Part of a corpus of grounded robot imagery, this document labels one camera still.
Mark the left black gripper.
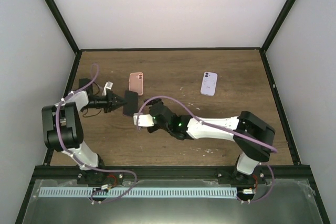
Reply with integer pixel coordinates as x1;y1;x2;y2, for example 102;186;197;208
82;90;127;113

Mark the black screen pink phone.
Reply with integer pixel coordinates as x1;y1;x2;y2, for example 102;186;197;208
123;90;139;116

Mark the pink phone case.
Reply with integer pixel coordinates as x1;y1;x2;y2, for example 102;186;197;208
129;72;144;96

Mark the lavender phone case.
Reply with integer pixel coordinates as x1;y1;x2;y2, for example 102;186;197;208
200;71;218;97

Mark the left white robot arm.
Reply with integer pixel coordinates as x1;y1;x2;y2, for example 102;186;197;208
41;78;127;184

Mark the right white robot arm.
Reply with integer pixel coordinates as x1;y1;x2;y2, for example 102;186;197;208
133;96;277;184

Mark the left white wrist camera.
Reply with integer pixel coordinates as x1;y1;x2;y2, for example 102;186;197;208
102;81;113;96

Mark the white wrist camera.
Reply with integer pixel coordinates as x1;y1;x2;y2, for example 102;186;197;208
102;81;113;96
133;113;154;127

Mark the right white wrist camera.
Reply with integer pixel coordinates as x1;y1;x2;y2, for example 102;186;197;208
133;113;154;127

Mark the light blue slotted cable duct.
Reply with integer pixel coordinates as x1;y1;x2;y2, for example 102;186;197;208
38;187;237;199

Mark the black front mounting rail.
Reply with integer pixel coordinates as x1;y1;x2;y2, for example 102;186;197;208
34;165;310;183

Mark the black enclosure frame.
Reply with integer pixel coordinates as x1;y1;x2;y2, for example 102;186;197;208
15;0;330;223

